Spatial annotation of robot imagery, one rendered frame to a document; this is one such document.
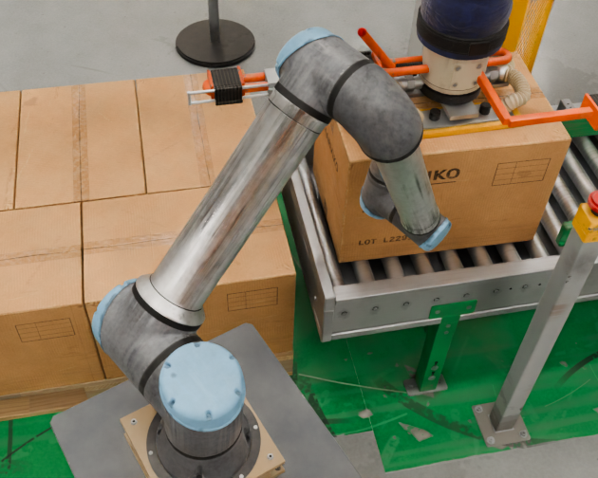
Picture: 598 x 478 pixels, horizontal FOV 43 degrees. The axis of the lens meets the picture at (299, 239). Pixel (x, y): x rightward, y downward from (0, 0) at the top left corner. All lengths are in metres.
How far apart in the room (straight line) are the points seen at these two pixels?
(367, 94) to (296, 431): 0.77
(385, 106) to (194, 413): 0.61
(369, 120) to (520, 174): 0.96
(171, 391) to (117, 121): 1.51
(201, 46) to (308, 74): 2.67
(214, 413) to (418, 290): 0.94
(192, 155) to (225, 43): 1.50
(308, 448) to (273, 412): 0.11
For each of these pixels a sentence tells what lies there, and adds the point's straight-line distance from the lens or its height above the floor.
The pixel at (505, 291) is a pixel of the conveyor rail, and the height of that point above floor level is 0.51.
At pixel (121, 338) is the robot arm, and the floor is 1.06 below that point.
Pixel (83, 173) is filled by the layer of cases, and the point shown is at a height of 0.54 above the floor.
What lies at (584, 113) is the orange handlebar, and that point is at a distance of 2.01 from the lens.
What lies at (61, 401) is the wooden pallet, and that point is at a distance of 2.65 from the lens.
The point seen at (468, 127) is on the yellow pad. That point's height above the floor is 0.97.
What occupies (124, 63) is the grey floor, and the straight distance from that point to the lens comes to 3.94.
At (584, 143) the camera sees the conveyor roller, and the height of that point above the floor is 0.54.
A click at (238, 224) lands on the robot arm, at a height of 1.25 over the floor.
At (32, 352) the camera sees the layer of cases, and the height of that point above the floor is 0.35.
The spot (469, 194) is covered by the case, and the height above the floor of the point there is 0.78.
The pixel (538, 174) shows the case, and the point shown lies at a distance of 2.19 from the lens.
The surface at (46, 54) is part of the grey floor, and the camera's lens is 4.08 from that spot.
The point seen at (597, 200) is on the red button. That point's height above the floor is 1.04.
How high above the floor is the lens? 2.25
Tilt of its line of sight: 48 degrees down
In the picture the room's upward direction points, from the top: 3 degrees clockwise
